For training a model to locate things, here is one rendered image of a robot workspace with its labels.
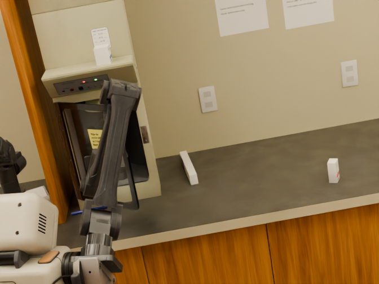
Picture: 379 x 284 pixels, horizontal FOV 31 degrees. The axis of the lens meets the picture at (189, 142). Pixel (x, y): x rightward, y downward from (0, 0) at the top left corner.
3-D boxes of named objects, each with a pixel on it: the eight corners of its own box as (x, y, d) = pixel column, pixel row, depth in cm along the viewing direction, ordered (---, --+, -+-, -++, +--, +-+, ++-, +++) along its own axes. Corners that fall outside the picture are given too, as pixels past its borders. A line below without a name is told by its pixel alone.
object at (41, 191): (8, 205, 279) (5, 196, 278) (46, 193, 284) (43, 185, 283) (12, 216, 269) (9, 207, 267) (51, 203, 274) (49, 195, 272)
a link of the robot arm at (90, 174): (104, 87, 188) (141, 94, 190) (104, 75, 193) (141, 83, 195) (76, 198, 213) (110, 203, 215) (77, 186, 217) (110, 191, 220)
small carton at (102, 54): (98, 62, 240) (95, 45, 238) (112, 60, 240) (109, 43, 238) (96, 65, 236) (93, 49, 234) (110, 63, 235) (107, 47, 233)
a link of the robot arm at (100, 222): (88, 237, 174) (108, 240, 175) (92, 202, 179) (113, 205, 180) (82, 250, 182) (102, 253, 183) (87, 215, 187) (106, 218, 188)
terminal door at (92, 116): (80, 199, 261) (56, 101, 247) (140, 210, 243) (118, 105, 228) (79, 200, 260) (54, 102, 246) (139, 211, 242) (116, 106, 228)
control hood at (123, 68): (51, 96, 247) (44, 70, 243) (138, 80, 247) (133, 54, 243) (47, 105, 236) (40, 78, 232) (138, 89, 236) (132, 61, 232)
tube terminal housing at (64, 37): (84, 184, 286) (40, 4, 259) (159, 171, 287) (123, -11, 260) (79, 210, 263) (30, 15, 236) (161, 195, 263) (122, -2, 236)
